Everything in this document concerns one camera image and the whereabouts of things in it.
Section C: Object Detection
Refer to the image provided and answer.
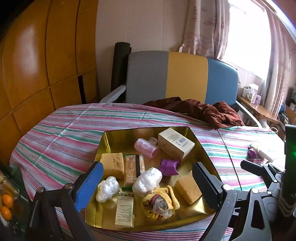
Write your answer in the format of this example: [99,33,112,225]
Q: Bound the pink patterned curtain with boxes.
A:
[179,0,230,60]

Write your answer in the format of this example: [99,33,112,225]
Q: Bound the white foam block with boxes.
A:
[250,143,274,163]

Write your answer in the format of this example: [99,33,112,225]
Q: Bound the brown snack bar packet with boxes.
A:
[123,154,145,187]

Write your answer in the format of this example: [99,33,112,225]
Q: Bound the yellow sponge block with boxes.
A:
[175,171,202,205]

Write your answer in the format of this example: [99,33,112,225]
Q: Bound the striped pink green bedsheet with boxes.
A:
[9,102,286,241]

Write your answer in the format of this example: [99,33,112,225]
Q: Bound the wooden side shelf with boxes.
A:
[237,95,280,124]

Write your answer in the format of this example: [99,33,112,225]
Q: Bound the tan sponge in tray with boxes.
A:
[100,153,125,179]

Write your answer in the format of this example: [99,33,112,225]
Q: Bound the white plastic bag ball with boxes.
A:
[132,167,163,196]

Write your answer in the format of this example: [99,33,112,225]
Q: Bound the green white small box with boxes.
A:
[115,191,134,227]

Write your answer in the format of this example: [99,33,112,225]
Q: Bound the pink hair roller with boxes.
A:
[134,138,159,158]

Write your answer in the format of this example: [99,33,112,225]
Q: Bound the cream cardboard box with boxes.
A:
[158,128,195,163]

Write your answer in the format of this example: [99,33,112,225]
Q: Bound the grey yellow blue headboard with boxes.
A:
[126,51,238,106]

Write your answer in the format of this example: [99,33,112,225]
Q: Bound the black rolled mat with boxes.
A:
[111,42,132,91]

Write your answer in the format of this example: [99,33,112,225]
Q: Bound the small purple packet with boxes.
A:
[158,159,179,176]

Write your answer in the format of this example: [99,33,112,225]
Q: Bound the wooden wardrobe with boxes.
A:
[1,1,99,166]

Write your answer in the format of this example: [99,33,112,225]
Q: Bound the white boxes on shelf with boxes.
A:
[242,83,261,104]

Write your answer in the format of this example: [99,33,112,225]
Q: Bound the orange fruit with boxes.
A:
[2,194,14,209]
[1,206,12,221]

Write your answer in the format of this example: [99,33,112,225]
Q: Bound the gold metal tray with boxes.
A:
[85,126,217,232]

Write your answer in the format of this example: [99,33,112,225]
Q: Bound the yellow knitted sock bundle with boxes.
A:
[142,185,180,220]

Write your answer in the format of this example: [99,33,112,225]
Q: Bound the dark red blanket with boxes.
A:
[144,97,244,130]

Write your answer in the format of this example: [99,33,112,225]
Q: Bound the purple snack packet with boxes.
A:
[247,146,257,160]

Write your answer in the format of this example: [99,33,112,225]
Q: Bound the small white plastic ball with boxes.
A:
[96,176,120,203]

